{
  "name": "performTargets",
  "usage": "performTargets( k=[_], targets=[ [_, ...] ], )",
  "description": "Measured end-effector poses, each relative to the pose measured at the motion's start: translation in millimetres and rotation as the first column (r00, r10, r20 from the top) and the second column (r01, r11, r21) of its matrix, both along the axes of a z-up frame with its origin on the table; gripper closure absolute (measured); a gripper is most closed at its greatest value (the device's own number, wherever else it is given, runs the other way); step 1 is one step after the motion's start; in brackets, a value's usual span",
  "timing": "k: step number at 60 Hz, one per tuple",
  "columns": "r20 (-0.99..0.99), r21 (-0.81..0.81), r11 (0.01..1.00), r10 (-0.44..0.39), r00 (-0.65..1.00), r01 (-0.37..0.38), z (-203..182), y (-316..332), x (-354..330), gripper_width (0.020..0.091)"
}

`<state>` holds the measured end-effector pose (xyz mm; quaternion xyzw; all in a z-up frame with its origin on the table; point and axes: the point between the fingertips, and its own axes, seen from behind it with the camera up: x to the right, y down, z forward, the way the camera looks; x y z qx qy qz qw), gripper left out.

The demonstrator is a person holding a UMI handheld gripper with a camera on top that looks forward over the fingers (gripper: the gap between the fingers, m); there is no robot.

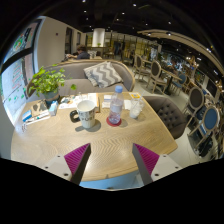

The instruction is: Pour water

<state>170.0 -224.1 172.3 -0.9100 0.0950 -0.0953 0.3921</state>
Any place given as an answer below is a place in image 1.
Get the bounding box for white printed leaflet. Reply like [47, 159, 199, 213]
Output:
[101, 99, 113, 109]

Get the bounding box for brown card stand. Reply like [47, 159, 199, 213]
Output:
[31, 99, 49, 118]

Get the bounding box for group of ceiling lights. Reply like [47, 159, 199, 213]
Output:
[79, 0, 218, 54]

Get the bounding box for yellow square table card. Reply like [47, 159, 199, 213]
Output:
[129, 92, 142, 100]

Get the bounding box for framed colourful window poster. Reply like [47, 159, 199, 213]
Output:
[9, 19, 43, 58]

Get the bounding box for person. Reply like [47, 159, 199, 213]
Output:
[66, 44, 91, 61]

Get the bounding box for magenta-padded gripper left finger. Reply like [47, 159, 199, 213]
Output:
[41, 143, 92, 186]

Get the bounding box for flat round red coaster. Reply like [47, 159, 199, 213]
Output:
[105, 115, 123, 128]

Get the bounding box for dark grey tufted armchair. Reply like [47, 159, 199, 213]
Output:
[142, 95, 188, 140]

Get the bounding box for green potted plant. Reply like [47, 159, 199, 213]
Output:
[28, 64, 78, 104]

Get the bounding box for small blue white carton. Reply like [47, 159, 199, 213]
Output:
[48, 100, 60, 117]

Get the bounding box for white round pillar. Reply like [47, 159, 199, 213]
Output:
[91, 27, 106, 48]

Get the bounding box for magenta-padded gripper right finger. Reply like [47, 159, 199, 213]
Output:
[132, 143, 183, 186]

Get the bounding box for grey sofa with wooden trim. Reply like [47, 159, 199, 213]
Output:
[26, 59, 136, 98]

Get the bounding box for white mug with black handle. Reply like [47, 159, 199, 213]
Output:
[69, 99, 98, 130]

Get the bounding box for grey white chevron cushion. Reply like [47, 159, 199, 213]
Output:
[83, 60, 124, 89]

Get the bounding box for group of dining chairs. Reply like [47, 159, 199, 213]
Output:
[133, 53, 224, 158]

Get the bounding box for clear plastic water bottle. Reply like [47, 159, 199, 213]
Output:
[107, 85, 125, 126]

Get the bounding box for clear plastic cup with straw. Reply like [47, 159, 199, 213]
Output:
[128, 96, 146, 120]

